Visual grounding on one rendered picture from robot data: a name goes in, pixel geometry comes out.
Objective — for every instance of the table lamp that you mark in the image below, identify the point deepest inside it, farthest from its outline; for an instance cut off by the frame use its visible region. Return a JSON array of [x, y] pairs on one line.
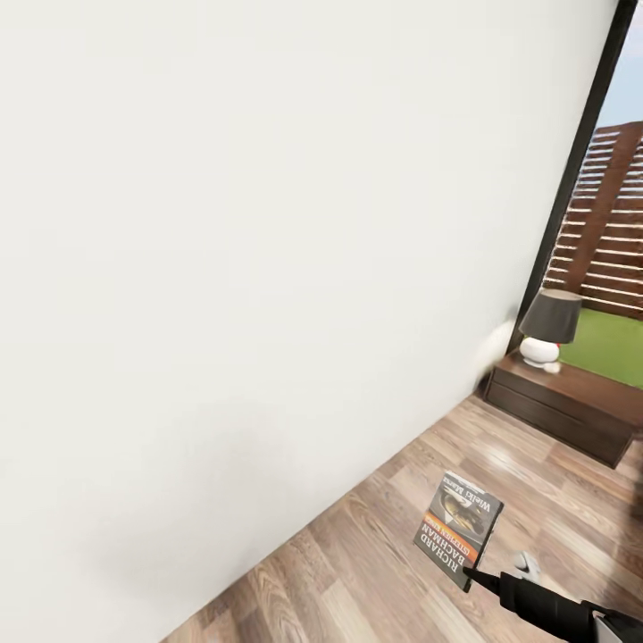
[[550, 322]]

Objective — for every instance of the fixed window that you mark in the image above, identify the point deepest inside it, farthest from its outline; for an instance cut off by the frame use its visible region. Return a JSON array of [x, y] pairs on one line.
[[593, 241]]

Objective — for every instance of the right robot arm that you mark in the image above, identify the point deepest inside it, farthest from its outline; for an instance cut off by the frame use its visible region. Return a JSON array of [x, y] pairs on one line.
[[583, 622]]

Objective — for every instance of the nightstand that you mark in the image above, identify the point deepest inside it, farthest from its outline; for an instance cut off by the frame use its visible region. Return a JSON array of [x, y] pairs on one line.
[[593, 414]]

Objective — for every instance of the hardback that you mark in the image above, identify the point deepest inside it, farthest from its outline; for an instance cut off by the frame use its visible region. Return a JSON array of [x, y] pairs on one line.
[[456, 530]]

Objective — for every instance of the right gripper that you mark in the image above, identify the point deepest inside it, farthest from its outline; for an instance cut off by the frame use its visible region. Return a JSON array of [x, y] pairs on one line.
[[533, 603]]

